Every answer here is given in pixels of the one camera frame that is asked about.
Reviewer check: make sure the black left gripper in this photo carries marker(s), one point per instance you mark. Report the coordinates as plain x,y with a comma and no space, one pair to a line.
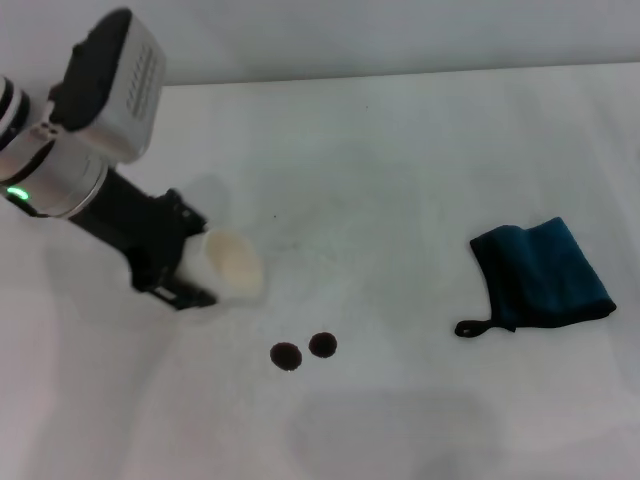
130,220

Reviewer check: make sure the white paper cup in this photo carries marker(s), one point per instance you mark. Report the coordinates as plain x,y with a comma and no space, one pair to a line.
230,265

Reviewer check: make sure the blue rag with black trim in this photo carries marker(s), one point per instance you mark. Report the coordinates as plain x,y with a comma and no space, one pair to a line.
545,270

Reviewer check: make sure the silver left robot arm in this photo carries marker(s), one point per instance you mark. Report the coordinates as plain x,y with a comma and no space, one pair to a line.
50,175

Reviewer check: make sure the larger black water stain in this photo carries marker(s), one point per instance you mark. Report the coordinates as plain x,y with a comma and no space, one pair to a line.
285,355

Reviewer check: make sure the smaller black water stain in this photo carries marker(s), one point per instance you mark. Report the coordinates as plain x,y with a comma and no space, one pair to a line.
323,344

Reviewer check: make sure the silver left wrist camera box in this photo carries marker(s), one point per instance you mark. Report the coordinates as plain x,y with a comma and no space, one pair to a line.
120,90

